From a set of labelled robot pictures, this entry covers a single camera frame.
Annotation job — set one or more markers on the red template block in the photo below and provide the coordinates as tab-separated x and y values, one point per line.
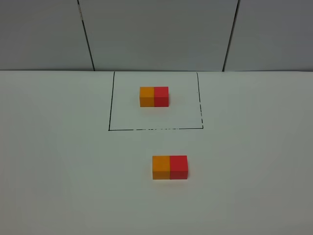
161	96

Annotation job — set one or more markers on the orange template block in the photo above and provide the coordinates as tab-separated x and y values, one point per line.
146	96

